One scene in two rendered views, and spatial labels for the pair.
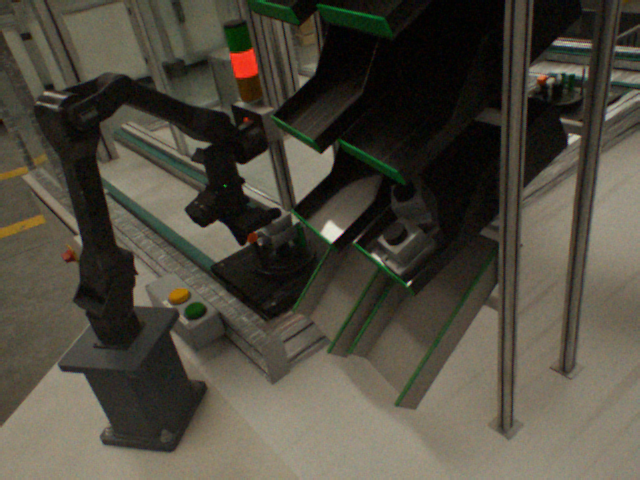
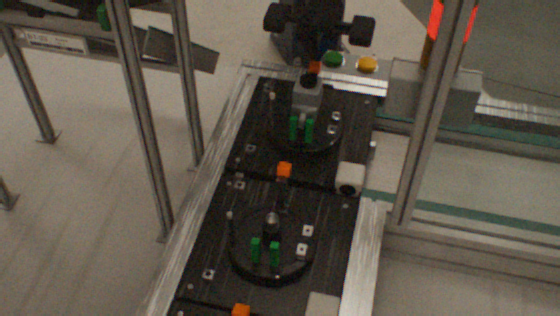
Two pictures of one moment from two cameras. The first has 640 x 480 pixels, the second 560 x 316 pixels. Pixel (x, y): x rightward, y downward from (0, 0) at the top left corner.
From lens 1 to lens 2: 1.60 m
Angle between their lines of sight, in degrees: 89
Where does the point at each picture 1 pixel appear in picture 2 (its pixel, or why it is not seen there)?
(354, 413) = (164, 101)
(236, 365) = not seen: hidden behind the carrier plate
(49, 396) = (404, 27)
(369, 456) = not seen: hidden behind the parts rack
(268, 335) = (246, 67)
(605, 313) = not seen: outside the picture
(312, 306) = (209, 67)
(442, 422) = (96, 120)
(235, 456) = (227, 51)
